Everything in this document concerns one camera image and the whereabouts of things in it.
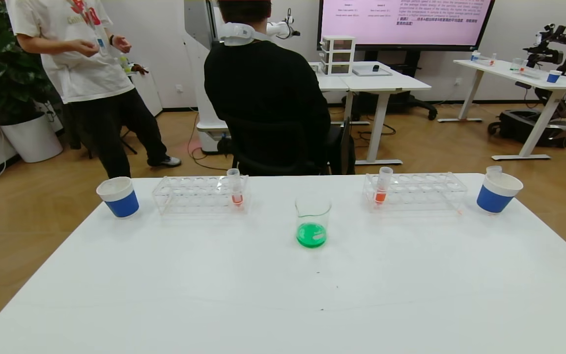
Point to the yellow pigment test tube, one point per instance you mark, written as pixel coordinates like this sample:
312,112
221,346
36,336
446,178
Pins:
494,172

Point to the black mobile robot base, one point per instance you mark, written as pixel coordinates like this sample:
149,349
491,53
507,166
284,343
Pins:
523,128

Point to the black background robot arm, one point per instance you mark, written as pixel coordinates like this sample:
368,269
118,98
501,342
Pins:
546,46

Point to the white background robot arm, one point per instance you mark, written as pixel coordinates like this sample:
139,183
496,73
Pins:
280,28

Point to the orange pigment test tube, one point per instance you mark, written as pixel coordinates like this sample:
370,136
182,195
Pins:
380,196
237,198

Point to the clear glass beaker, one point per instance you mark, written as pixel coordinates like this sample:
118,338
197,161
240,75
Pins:
312,236

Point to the clear acrylic test tube rack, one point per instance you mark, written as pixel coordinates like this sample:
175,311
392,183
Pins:
199,195
415,194

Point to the black office chair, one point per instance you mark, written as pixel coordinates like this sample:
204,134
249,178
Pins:
288,152

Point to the seated person black sweater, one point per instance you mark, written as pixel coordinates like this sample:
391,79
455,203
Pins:
268,98

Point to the grey tablet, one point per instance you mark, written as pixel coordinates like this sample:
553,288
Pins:
369,73

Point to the white double desk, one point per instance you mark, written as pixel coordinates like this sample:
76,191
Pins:
391,82

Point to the black display stand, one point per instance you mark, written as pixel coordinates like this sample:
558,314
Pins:
410,101

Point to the white neck massager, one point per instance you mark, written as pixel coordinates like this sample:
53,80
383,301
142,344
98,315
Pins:
236,34

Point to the blue white paper cup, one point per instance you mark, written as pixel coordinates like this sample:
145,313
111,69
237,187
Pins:
122,202
493,197

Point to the standing person white shirt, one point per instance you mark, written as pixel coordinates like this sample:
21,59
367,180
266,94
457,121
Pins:
86,64

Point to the white standing desk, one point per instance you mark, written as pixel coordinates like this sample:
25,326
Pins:
509,71

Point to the white plant pot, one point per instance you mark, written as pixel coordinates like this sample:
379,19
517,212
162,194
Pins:
32,140

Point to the small blue cup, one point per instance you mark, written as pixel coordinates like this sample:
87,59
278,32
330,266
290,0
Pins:
553,77

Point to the white small shelf frame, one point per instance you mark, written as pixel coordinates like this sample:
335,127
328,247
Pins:
337,54

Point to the large wall display screen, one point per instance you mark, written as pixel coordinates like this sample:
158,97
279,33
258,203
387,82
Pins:
406,24

